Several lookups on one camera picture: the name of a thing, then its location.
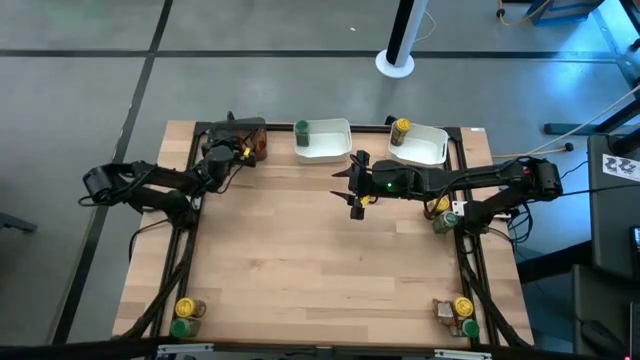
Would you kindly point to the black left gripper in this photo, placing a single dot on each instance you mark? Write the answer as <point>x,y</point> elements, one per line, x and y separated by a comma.
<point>235,142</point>

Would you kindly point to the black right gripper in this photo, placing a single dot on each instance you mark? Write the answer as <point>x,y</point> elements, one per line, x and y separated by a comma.
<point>362,180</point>

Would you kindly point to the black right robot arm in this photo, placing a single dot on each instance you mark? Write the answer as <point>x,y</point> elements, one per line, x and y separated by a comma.
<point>475,175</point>

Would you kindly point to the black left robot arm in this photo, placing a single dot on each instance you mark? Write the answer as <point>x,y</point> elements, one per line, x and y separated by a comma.
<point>150,177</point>

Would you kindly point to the dark grey transparent bin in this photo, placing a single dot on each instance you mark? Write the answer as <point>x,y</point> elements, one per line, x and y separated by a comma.
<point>261,124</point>

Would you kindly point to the white plastic bin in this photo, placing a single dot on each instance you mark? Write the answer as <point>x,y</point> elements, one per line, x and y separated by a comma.
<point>425,145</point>
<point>330,142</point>

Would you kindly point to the black pole on white base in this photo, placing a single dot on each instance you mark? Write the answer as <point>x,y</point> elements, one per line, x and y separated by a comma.
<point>395,67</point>

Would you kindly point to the black floor bar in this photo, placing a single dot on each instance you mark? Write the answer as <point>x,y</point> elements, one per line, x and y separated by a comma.
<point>550,262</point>

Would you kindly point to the black desk leg base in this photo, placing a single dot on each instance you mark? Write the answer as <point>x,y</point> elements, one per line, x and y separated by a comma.
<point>570,129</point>

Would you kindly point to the grey metal foot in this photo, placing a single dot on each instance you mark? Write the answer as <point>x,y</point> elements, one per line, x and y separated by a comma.
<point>15,222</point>

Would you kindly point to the black crossbar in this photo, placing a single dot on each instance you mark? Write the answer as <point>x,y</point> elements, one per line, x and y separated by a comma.
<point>75,350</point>

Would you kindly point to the black desk with sticker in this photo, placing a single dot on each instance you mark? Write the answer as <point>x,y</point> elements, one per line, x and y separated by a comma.
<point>612,225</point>

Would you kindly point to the white desk sticker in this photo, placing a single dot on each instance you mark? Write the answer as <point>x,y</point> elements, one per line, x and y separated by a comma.
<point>620,167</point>

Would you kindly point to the dark phone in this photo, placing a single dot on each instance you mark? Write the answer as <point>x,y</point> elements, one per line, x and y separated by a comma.
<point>636,239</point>

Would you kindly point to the black computer mouse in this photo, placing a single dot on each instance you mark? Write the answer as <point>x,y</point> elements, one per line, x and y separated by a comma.
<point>600,337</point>

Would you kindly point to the black frame clamp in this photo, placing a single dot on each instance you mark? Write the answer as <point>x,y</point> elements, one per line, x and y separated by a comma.
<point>230,116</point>
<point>390,120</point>

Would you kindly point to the black aluminium table frame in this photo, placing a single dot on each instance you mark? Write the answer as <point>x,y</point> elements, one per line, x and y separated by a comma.
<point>370,128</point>

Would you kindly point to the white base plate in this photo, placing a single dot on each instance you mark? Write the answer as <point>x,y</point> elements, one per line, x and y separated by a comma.
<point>459,207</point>

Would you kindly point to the silver bracket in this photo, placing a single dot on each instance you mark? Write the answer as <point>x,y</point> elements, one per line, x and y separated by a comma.
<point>185,348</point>
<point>462,355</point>

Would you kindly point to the grey metal desk frame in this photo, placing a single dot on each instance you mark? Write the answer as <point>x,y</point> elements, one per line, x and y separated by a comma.
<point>625,55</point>

